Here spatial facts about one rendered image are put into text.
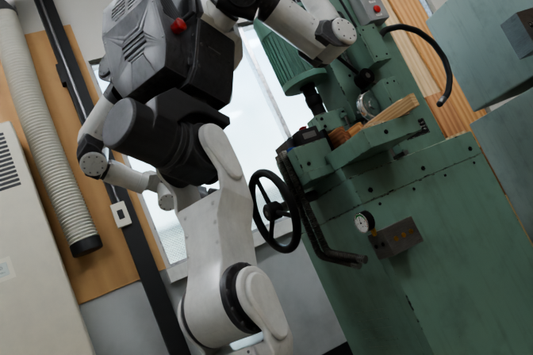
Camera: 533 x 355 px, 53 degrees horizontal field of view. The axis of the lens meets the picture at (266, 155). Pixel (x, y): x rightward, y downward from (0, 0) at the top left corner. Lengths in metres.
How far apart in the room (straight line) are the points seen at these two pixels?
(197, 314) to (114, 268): 1.89
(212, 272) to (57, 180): 1.87
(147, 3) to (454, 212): 1.16
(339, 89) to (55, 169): 1.56
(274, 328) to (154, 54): 0.65
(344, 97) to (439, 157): 0.40
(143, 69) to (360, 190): 0.77
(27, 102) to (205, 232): 2.04
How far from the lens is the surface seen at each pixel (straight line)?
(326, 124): 1.93
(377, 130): 1.58
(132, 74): 1.30
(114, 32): 1.39
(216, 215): 1.14
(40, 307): 2.69
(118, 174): 1.70
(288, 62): 1.95
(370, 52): 1.97
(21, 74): 3.12
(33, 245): 2.72
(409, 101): 1.62
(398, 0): 4.04
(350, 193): 1.69
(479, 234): 1.92
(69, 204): 2.85
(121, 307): 2.97
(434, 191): 1.84
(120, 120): 1.13
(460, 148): 1.99
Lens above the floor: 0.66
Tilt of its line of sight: 11 degrees up
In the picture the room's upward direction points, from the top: 24 degrees counter-clockwise
